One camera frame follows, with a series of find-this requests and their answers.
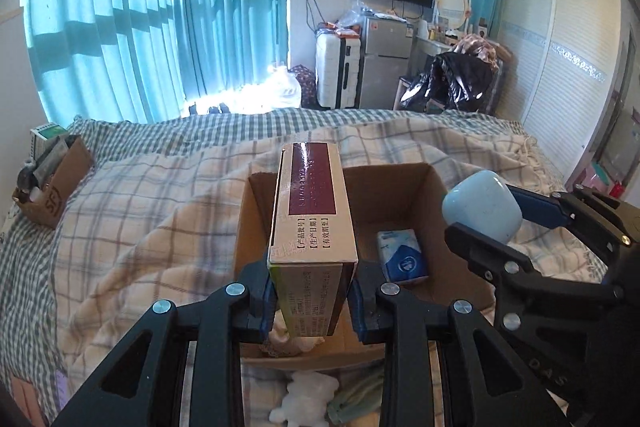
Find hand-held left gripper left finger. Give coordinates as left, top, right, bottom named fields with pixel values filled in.
left=52, top=261, right=279, bottom=427

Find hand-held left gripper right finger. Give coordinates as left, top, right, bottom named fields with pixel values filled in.
left=348, top=263, right=571, bottom=427

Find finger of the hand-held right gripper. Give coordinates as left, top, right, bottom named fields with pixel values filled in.
left=502, top=184, right=633, bottom=269
left=444, top=222, right=627, bottom=344

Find light blue earbuds case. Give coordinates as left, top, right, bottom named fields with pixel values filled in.
left=441, top=171, right=523, bottom=245

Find maroon and cream medicine box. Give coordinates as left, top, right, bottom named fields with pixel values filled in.
left=267, top=142, right=360, bottom=339

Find pink and teal box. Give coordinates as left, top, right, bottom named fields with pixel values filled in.
left=580, top=161, right=627, bottom=198

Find blue and white tissue packet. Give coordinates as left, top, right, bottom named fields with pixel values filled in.
left=376, top=229, right=430, bottom=285

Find pale green cloth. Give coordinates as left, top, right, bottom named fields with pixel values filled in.
left=327, top=377, right=386, bottom=427

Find white plush toy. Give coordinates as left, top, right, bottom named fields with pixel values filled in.
left=268, top=371, right=341, bottom=426

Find white sliding-door wardrobe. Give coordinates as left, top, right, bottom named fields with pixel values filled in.
left=492, top=0, right=632, bottom=188

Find black shiny jacket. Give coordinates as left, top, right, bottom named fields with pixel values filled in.
left=400, top=52, right=496, bottom=114

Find floral cloth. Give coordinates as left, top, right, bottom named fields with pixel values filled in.
left=452, top=34, right=504, bottom=68

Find white dressing table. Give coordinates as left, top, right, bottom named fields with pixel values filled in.
left=407, top=34, right=453, bottom=78

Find silver refrigerator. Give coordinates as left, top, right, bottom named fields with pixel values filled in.
left=357, top=16, right=415, bottom=110

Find oval white-framed mirror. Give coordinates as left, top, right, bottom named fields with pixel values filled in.
left=435, top=0, right=474, bottom=30

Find dark patterned bag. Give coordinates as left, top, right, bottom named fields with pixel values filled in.
left=289, top=64, right=318, bottom=110

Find blue checkered bed sheet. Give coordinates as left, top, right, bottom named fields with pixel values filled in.
left=0, top=108, right=571, bottom=427

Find small cardboard box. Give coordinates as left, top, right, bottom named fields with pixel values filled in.
left=12, top=134, right=95, bottom=229

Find white suitcase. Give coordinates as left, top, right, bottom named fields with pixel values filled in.
left=315, top=32, right=362, bottom=110

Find orange snack packets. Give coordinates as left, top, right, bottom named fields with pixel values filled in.
left=320, top=21, right=362, bottom=40

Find clear plastic bag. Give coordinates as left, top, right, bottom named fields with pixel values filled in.
left=340, top=0, right=373, bottom=32

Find green and white carton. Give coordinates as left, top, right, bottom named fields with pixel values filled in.
left=30, top=123, right=69, bottom=160

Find wide teal curtain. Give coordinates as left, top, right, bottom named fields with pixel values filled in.
left=20, top=0, right=290, bottom=124

